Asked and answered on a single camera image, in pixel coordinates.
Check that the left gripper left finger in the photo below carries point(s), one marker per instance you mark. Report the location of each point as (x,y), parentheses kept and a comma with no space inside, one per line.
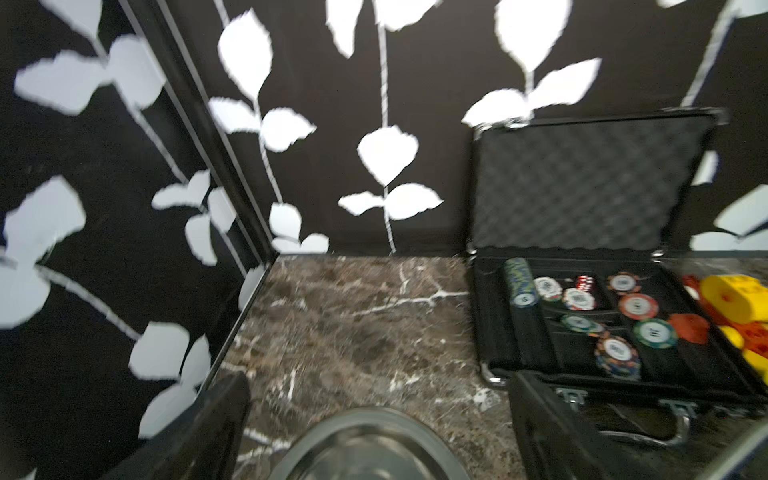
(202,443)

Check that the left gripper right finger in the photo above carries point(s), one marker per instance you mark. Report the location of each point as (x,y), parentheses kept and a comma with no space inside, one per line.
(555,443)

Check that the stainless steel pot lid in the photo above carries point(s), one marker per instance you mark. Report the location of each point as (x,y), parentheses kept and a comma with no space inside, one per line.
(370,443)

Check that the green white poker chip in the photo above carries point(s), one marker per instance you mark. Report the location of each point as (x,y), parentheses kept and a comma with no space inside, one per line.
(655,333)

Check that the green poker chip stack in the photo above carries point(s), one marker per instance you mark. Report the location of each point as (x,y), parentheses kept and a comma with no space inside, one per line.
(520,283)

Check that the red white poker chip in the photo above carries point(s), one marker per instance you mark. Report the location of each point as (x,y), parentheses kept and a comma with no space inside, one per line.
(638,306)

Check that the red plastic piece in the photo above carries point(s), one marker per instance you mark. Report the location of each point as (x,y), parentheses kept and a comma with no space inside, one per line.
(690,327)

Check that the black open case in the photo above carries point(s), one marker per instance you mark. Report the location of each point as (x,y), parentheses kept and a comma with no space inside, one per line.
(591,205)

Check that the yellow red toy blocks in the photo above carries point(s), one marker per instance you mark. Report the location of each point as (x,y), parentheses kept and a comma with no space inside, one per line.
(738,305)

